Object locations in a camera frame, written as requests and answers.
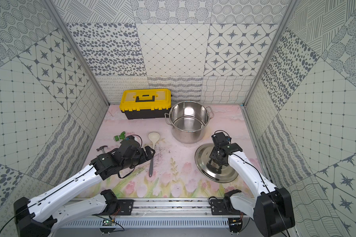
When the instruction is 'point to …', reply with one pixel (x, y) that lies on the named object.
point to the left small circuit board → (108, 226)
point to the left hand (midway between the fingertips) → (150, 151)
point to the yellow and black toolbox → (144, 103)
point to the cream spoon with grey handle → (154, 138)
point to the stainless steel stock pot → (188, 120)
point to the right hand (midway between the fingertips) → (218, 158)
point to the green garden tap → (121, 136)
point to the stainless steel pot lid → (202, 156)
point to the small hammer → (102, 148)
